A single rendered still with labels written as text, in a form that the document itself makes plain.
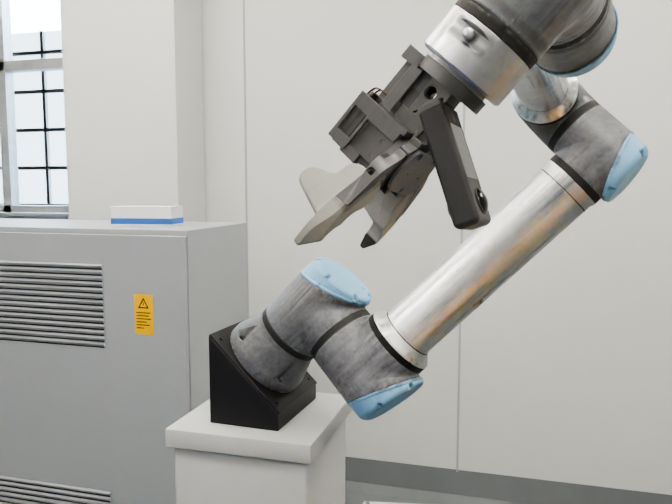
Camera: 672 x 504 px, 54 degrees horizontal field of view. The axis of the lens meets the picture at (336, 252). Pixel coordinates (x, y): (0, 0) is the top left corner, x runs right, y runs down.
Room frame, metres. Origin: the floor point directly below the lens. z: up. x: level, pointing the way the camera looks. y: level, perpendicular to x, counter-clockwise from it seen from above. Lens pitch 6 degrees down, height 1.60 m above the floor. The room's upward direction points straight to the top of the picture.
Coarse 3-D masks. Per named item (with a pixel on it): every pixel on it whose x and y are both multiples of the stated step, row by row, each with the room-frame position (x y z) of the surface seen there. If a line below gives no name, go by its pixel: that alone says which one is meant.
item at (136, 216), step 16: (112, 208) 2.48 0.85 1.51; (128, 208) 2.47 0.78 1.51; (144, 208) 2.47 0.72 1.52; (160, 208) 2.46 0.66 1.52; (176, 208) 2.50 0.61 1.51; (112, 224) 2.48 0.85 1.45; (128, 224) 2.47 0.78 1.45; (144, 224) 2.47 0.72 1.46; (160, 224) 2.46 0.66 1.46; (176, 224) 2.50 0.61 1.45
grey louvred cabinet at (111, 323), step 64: (0, 256) 2.45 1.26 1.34; (64, 256) 2.38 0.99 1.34; (128, 256) 2.30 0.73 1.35; (192, 256) 2.29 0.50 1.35; (0, 320) 2.45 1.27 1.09; (64, 320) 2.38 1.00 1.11; (128, 320) 2.30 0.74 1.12; (192, 320) 2.28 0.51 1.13; (0, 384) 2.46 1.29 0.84; (64, 384) 2.38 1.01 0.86; (128, 384) 2.31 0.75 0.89; (192, 384) 2.27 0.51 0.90; (0, 448) 2.47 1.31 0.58; (64, 448) 2.39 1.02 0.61; (128, 448) 2.31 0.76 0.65
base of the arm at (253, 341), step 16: (256, 320) 1.39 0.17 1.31; (240, 336) 1.38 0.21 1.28; (256, 336) 1.35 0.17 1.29; (272, 336) 1.34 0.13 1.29; (240, 352) 1.35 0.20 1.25; (256, 352) 1.34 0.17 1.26; (272, 352) 1.34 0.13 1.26; (288, 352) 1.34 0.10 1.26; (256, 368) 1.33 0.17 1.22; (272, 368) 1.33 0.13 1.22; (288, 368) 1.35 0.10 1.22; (304, 368) 1.38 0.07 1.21; (272, 384) 1.34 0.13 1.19; (288, 384) 1.36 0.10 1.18
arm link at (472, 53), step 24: (456, 24) 0.58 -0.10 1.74; (480, 24) 0.57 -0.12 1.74; (432, 48) 0.59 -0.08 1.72; (456, 48) 0.57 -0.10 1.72; (480, 48) 0.57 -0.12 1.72; (504, 48) 0.57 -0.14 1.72; (456, 72) 0.59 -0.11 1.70; (480, 72) 0.57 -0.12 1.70; (504, 72) 0.58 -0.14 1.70; (480, 96) 0.60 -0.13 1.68; (504, 96) 0.60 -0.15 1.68
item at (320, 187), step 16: (304, 176) 0.60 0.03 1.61; (320, 176) 0.60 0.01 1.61; (336, 176) 0.60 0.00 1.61; (352, 176) 0.60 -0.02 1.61; (304, 192) 0.60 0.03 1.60; (320, 192) 0.59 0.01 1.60; (336, 192) 0.59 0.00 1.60; (368, 192) 0.59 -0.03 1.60; (320, 208) 0.58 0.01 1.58; (336, 208) 0.58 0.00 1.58; (352, 208) 0.59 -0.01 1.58; (320, 224) 0.58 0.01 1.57; (336, 224) 0.59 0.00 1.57; (304, 240) 0.58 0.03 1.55; (320, 240) 0.59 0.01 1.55
